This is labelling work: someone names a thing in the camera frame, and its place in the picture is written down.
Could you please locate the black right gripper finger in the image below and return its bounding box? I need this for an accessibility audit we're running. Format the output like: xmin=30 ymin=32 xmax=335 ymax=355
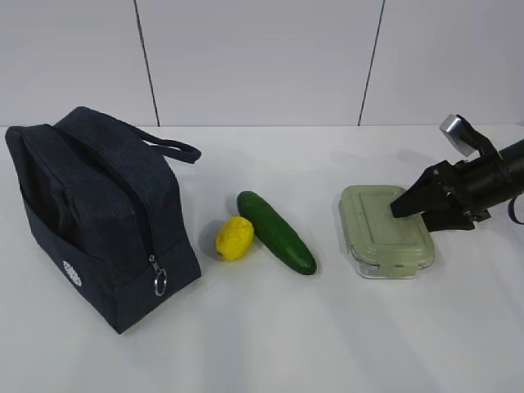
xmin=421 ymin=203 xmax=475 ymax=232
xmin=391 ymin=168 xmax=445 ymax=217

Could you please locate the yellow lemon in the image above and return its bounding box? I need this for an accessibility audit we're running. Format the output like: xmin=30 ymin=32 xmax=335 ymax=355
xmin=215 ymin=216 xmax=255 ymax=261

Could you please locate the green cucumber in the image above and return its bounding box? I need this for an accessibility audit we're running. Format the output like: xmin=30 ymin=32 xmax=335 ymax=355
xmin=237 ymin=190 xmax=317 ymax=276

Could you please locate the dark navy fabric bag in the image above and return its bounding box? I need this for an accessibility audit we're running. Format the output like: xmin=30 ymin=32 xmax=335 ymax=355
xmin=5 ymin=106 xmax=201 ymax=333

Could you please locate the glass container with green lid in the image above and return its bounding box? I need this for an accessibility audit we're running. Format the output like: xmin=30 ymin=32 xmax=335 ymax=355
xmin=339 ymin=185 xmax=436 ymax=279

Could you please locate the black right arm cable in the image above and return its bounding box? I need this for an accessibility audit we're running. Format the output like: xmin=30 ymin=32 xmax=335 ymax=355
xmin=507 ymin=196 xmax=524 ymax=225

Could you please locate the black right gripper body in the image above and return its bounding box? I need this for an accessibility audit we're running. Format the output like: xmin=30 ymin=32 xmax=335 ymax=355
xmin=433 ymin=157 xmax=517 ymax=223

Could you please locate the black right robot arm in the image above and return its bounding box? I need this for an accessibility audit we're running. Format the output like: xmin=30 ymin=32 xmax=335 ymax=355
xmin=391 ymin=141 xmax=523 ymax=232

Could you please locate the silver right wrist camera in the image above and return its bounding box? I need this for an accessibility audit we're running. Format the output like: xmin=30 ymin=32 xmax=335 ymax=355
xmin=439 ymin=114 xmax=477 ymax=157

